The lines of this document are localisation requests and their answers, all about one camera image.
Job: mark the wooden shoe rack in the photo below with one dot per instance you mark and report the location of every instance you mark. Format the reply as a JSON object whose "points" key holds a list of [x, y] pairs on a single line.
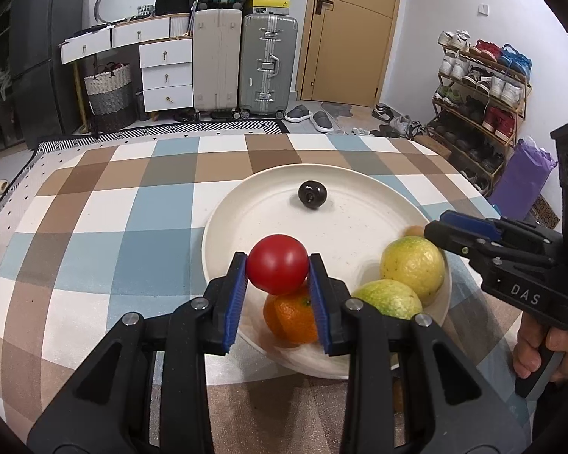
{"points": [[483, 108]]}

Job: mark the white drawer desk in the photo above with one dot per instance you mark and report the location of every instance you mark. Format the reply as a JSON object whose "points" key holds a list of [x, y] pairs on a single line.
{"points": [[165, 71]]}

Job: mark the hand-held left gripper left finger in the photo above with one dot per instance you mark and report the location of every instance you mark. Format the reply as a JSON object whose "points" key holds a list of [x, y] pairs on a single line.
{"points": [[236, 295]]}

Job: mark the yellow shoe box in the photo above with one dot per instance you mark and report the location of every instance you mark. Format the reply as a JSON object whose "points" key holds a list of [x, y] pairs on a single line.
{"points": [[267, 7]]}

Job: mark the dark glass wardrobe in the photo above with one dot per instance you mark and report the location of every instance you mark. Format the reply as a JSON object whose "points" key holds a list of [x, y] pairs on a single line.
{"points": [[0, 71]]}

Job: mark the red tomato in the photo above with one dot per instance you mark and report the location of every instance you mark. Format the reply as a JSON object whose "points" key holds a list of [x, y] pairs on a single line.
{"points": [[277, 264]]}

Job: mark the dark purple plum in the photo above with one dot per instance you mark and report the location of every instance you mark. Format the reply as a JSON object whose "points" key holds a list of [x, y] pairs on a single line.
{"points": [[312, 194]]}

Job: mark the orange mandarin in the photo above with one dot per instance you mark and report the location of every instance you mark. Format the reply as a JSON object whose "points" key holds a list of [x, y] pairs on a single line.
{"points": [[288, 319]]}

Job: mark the cream round plate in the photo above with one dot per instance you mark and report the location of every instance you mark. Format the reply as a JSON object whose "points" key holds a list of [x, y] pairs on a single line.
{"points": [[350, 236]]}

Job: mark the purple bag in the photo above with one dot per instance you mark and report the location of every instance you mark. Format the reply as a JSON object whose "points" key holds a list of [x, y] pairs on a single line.
{"points": [[520, 184]]}

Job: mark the black box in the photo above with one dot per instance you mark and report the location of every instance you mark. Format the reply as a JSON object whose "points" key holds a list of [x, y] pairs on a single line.
{"points": [[173, 4]]}

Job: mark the woven laundry basket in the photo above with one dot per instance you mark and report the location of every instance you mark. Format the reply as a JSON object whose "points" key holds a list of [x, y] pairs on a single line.
{"points": [[110, 99]]}

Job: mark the dark grey refrigerator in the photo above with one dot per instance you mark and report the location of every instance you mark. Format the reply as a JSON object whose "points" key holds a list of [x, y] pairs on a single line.
{"points": [[49, 56]]}

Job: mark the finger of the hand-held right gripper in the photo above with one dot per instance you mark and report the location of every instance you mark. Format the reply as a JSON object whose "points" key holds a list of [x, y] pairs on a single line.
{"points": [[459, 243], [468, 223]]}

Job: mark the green guava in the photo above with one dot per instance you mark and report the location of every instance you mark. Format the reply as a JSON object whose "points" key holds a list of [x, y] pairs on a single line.
{"points": [[390, 299]]}

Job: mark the white wall switch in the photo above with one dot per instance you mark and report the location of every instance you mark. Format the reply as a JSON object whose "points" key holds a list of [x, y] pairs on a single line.
{"points": [[483, 8]]}

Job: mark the brown doormat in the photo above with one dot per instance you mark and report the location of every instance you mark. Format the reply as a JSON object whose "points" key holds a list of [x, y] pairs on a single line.
{"points": [[546, 210]]}

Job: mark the shoes on floor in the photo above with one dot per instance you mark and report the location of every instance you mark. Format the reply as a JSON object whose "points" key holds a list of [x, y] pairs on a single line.
{"points": [[400, 123]]}

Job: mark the checked tablecloth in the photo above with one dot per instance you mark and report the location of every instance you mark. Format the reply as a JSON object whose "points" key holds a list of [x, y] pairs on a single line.
{"points": [[123, 227]]}

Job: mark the beige suitcase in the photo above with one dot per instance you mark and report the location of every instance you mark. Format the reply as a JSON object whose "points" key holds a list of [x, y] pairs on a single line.
{"points": [[217, 61]]}

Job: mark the wooden door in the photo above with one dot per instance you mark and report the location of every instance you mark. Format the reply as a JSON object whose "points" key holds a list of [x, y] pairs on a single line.
{"points": [[350, 38]]}

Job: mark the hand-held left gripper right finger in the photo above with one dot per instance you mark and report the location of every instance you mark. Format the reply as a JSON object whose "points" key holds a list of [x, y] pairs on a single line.
{"points": [[319, 305]]}

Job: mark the silver suitcase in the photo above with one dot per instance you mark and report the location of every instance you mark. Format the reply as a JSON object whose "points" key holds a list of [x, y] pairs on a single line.
{"points": [[267, 66]]}

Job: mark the person's right hand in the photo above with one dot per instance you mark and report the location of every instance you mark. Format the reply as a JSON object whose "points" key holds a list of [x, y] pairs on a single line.
{"points": [[525, 350]]}

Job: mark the yellow guava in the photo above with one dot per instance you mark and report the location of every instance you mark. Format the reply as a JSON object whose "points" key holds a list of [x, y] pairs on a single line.
{"points": [[412, 269]]}

